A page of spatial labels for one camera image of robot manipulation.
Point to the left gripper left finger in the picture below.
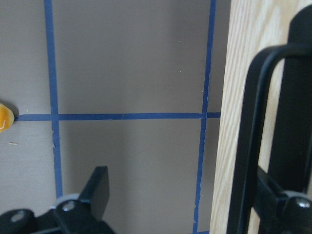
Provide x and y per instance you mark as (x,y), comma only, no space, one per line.
(83,213)

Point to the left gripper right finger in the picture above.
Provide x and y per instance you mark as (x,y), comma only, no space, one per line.
(281,211)

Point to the striped toy bread roll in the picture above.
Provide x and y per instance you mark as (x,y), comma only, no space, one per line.
(6,118)

